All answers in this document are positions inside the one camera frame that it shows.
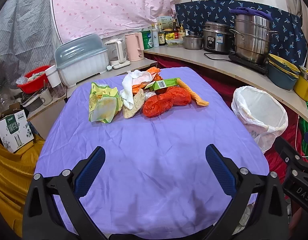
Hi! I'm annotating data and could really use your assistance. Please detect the orange knitted cloth strip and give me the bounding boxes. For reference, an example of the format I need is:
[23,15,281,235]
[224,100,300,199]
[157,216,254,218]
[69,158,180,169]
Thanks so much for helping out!
[176,78,209,107]

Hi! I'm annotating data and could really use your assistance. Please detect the yellow fabric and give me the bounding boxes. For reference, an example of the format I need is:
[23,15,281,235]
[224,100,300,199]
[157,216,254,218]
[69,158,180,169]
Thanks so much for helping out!
[0,135,45,237]

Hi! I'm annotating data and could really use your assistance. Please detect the clear white electric kettle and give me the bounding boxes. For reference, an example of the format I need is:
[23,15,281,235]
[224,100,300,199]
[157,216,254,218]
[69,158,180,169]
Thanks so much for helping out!
[105,38,131,70]

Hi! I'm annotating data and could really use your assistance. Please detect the trash bin with white bag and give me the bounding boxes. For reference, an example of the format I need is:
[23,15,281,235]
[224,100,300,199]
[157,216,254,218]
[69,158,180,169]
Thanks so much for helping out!
[231,86,289,153]

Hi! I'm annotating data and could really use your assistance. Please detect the dish rack with grey lid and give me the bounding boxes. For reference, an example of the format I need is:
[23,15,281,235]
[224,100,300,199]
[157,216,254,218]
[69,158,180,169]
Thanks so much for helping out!
[55,34,110,88]

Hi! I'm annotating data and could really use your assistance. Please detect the dark soy sauce bottle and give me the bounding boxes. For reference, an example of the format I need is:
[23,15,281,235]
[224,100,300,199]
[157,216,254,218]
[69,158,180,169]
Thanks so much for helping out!
[158,23,165,46]

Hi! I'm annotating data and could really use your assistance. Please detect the white bottle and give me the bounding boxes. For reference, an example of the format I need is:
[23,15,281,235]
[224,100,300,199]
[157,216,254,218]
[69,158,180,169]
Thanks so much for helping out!
[151,24,159,48]

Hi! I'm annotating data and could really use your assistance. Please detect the green yellow snack wrapper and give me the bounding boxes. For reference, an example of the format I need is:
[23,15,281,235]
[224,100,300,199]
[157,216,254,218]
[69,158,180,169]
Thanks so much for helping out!
[88,82,123,124]

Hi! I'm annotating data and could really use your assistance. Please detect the white green cardboard box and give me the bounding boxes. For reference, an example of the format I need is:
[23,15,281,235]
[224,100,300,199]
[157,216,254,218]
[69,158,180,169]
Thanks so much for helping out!
[0,110,34,153]

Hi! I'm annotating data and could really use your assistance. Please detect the red plastic basin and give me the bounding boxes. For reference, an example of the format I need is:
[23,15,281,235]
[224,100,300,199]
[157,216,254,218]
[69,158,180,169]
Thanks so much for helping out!
[17,65,50,94]

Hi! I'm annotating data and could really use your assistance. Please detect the large steel steamer pot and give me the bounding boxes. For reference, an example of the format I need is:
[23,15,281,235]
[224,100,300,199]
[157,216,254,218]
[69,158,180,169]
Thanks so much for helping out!
[229,14,278,64]

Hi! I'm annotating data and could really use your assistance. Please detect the red fabric under counter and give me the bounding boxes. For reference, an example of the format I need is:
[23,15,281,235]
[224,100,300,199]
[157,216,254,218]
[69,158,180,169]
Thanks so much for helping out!
[145,53,302,182]

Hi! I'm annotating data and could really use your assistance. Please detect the white cup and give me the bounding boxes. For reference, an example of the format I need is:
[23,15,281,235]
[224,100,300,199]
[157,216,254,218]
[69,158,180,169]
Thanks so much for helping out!
[44,65,61,88]

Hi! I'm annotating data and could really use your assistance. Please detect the navy floral cloth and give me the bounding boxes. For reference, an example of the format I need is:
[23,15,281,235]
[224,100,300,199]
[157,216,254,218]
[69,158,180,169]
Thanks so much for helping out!
[175,0,307,67]

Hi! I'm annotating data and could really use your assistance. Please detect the green tin can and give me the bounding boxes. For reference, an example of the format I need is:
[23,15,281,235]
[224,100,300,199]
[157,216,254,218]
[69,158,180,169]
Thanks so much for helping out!
[142,30,153,50]

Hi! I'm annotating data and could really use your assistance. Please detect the white paper towel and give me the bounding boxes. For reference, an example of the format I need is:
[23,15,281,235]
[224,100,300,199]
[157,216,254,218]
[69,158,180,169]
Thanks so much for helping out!
[119,69,156,110]

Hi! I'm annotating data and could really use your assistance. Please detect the orange wrapper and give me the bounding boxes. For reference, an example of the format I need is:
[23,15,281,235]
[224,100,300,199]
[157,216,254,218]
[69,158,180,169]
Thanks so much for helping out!
[131,67,163,95]

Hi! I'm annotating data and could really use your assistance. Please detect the red orange plastic bag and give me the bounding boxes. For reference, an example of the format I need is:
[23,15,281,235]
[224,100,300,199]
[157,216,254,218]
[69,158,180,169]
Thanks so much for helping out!
[143,87,191,118]

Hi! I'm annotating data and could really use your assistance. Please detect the stacked blue yellow basins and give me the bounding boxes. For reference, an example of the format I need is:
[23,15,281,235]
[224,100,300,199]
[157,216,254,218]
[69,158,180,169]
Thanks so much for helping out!
[267,54,300,90]

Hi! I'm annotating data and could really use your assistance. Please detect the steel rice cooker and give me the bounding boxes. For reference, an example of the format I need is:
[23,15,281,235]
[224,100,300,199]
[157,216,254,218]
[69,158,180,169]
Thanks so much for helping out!
[203,21,234,54]

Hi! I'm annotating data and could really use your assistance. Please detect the black power cord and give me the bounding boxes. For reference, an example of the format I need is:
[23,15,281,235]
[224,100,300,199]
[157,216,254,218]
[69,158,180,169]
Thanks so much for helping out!
[203,52,232,62]

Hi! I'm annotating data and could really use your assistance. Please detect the black induction cooker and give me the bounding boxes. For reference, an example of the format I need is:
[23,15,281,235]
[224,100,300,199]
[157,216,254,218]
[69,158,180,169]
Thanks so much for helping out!
[228,53,267,75]

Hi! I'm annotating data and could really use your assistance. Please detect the small steel pot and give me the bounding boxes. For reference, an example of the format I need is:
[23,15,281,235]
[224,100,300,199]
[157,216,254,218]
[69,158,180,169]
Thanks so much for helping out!
[183,35,203,50]

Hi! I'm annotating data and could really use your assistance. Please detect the purple cloth on steamer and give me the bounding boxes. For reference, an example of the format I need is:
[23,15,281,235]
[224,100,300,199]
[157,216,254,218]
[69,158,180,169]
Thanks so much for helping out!
[229,7,273,21]

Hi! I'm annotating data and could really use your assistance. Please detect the beige scrub sponge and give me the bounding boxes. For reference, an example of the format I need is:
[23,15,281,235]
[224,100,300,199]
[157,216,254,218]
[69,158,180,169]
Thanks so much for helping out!
[122,89,145,119]

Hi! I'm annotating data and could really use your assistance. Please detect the green wasabi box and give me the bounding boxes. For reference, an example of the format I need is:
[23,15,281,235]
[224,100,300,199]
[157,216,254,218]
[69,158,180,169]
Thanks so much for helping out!
[144,78,178,91]

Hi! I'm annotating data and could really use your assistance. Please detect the pink floral sheet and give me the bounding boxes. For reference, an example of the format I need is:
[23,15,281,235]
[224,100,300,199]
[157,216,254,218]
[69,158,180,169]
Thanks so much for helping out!
[50,0,177,43]

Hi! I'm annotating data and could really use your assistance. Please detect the white cable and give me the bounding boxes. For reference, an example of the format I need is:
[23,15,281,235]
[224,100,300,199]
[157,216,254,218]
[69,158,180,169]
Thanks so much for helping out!
[294,114,308,158]

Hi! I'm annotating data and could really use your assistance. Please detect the pink electric kettle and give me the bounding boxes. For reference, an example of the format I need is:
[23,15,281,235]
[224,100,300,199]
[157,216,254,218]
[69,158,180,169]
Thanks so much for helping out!
[125,32,144,62]

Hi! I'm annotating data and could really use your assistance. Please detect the purple tablecloth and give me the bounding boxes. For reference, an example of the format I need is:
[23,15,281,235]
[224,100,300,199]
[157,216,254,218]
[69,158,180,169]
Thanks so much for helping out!
[35,67,269,239]

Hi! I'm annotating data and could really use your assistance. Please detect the yellow electric pot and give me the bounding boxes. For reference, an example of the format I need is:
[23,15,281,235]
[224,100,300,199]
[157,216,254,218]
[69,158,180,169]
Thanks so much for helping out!
[293,67,308,102]

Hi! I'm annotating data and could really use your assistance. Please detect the curved grey countertop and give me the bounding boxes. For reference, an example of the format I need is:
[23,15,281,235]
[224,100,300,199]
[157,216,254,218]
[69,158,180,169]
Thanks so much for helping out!
[144,46,308,122]

